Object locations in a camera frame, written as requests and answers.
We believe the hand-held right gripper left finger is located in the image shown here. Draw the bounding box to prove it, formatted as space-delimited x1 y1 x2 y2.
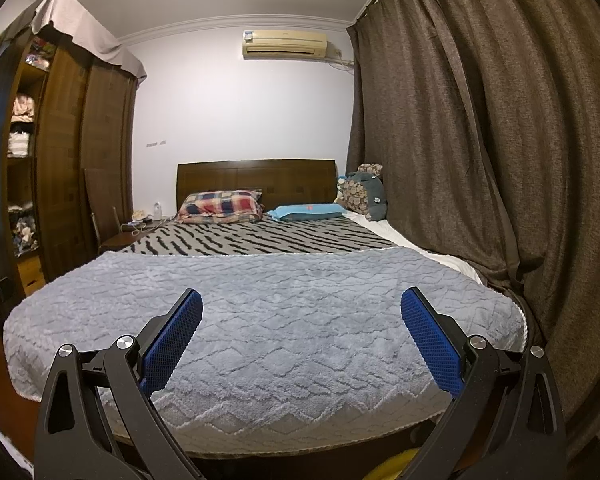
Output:
34 287 204 480

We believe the white bed sheet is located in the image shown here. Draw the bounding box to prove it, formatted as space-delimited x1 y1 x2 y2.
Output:
344 209 487 287

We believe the wooden wardrobe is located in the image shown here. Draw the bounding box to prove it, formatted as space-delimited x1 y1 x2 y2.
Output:
0 25 138 286

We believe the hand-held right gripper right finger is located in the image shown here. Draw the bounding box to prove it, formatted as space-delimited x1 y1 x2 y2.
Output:
400 286 567 480

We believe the brown patterned cushion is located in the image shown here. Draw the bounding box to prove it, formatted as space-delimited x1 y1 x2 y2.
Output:
341 162 385 212

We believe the blue pillow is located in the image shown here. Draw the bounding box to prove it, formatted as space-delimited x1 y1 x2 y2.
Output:
266 202 350 222

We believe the folded clothes stack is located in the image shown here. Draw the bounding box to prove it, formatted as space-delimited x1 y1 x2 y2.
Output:
7 94 37 158

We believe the yellow container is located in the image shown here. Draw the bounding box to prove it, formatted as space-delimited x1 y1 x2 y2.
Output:
365 447 424 480

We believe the grey cloth cover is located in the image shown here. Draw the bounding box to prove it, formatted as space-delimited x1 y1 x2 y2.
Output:
30 0 148 82

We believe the wooden chair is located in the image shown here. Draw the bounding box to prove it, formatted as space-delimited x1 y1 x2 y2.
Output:
83 167 132 254

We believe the wooden bed headboard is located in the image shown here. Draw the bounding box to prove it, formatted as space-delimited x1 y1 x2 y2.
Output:
176 159 338 218

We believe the plaid pillow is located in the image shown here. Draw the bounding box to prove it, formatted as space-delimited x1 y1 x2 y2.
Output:
175 189 265 224

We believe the brown curtain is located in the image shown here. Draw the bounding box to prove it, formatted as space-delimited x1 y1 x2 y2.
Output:
346 0 600 480

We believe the grey black striped blanket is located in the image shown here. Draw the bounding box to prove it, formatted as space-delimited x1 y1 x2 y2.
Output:
112 217 398 257

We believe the grey fluffy blanket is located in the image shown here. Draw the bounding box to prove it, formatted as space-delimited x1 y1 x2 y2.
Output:
2 247 526 446

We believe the wall air conditioner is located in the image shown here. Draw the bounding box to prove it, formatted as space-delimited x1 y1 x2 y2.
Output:
241 30 329 60

